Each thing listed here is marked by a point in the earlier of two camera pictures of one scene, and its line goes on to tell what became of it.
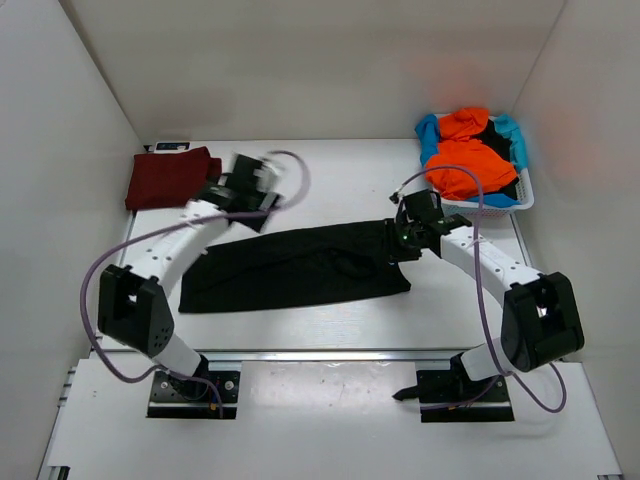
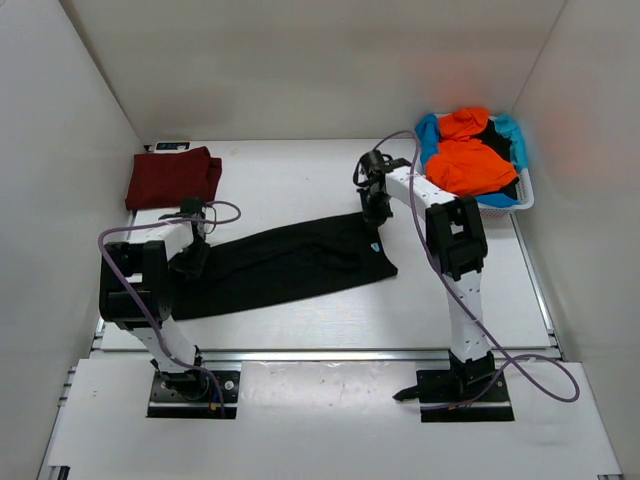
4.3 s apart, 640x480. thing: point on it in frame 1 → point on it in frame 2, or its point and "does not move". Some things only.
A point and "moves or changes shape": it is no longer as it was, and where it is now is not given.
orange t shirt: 458,149 does not move
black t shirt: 309,264 moves or changes shape
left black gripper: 263,198 → 192,267
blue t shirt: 428,131 does not move
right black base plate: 447,396 does not move
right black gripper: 394,253 → 375,218
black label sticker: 172,145 does not move
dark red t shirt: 170,179 does not move
